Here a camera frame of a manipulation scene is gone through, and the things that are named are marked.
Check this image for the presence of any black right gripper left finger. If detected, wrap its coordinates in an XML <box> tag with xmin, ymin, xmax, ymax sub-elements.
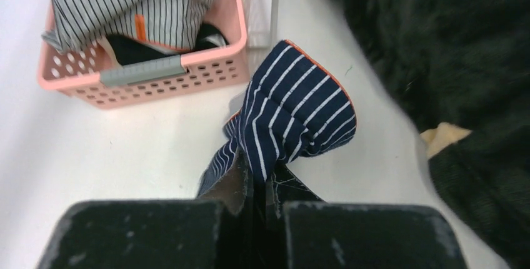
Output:
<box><xmin>37</xmin><ymin>153</ymin><xmax>253</xmax><ymax>268</ymax></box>

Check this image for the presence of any navy striped underwear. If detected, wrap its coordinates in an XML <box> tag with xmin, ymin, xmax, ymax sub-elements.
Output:
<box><xmin>198</xmin><ymin>40</ymin><xmax>357</xmax><ymax>195</ymax></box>

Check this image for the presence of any black underwear beige waistband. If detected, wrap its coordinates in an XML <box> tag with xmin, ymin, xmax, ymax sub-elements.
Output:
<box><xmin>97</xmin><ymin>23</ymin><xmax>229</xmax><ymax>66</ymax></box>

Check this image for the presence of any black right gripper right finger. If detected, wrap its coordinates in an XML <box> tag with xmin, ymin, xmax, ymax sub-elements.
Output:
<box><xmin>264</xmin><ymin>165</ymin><xmax>467</xmax><ymax>268</ymax></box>

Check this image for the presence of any black floral blanket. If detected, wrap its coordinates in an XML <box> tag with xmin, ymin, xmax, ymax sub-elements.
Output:
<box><xmin>333</xmin><ymin>0</ymin><xmax>529</xmax><ymax>268</ymax></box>

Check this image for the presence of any grey striped underwear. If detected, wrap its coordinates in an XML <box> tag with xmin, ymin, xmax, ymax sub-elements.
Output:
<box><xmin>42</xmin><ymin>0</ymin><xmax>215</xmax><ymax>52</ymax></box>

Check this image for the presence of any pink plastic basket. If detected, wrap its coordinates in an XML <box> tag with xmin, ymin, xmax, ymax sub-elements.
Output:
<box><xmin>37</xmin><ymin>0</ymin><xmax>250</xmax><ymax>109</ymax></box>

